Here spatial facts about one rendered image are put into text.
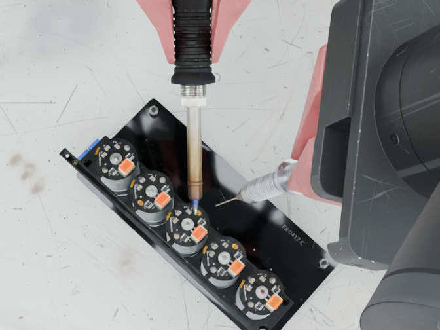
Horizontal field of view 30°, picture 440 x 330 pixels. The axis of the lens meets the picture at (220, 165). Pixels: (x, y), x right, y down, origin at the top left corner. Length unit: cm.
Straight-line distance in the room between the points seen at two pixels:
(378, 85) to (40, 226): 32
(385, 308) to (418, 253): 1
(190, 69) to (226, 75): 11
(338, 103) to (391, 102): 2
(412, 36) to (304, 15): 31
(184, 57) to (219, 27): 3
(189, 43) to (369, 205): 22
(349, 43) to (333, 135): 3
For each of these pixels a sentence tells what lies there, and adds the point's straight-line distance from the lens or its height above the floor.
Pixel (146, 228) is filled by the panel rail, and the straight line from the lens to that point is 46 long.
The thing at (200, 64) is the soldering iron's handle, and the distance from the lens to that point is 44.
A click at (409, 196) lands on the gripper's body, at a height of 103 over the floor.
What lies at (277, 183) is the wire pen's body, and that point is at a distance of 36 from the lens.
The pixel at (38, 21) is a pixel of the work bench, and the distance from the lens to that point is 58.
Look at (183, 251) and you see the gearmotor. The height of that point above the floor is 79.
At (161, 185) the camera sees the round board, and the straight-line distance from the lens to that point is 47.
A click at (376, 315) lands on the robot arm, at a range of 16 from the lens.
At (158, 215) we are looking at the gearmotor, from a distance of 48.
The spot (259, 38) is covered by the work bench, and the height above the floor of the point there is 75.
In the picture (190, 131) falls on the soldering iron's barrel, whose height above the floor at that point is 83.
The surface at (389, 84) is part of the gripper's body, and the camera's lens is 25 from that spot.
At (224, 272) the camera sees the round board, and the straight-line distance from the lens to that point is 46.
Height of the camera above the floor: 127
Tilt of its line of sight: 75 degrees down
